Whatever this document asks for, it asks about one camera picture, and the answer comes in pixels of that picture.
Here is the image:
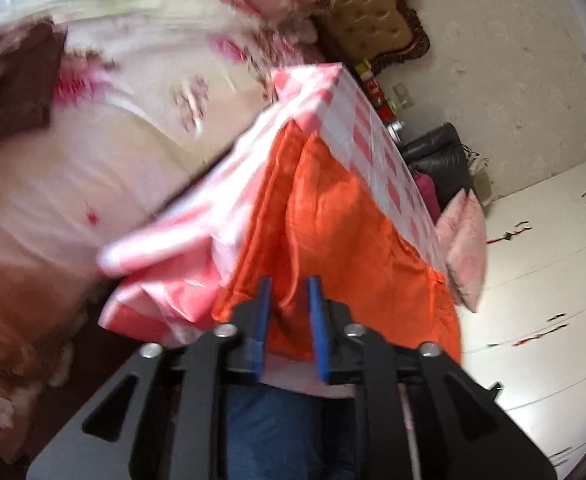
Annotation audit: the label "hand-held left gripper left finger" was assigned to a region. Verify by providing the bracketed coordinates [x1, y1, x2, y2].
[25, 276, 274, 480]

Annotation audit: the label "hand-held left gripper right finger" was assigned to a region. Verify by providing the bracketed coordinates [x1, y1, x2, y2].
[307, 276, 558, 480]

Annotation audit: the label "orange pants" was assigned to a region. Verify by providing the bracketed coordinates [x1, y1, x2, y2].
[212, 121, 463, 366]

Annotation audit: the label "person's blue jeans leg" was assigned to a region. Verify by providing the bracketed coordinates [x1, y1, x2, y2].
[223, 384, 364, 480]

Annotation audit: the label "pink pillow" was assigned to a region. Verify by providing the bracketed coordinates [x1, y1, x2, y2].
[435, 190, 489, 313]

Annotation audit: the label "maroon garment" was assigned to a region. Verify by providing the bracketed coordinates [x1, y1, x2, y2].
[413, 172, 441, 221]

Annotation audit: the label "black leather armchair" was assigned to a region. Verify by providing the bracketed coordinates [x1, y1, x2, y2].
[400, 122, 474, 211]

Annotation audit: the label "white wardrobe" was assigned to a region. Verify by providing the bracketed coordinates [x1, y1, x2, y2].
[460, 160, 586, 480]

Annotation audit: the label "floral quilt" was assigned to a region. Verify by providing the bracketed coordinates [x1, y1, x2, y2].
[0, 0, 341, 466]

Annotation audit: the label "tufted headboard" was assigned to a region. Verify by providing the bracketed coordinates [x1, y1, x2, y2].
[313, 0, 431, 75]

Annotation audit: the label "brown cloth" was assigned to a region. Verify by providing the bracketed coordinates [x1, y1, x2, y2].
[0, 22, 66, 158]

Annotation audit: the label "wall socket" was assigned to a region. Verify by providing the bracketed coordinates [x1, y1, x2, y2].
[392, 82, 416, 108]

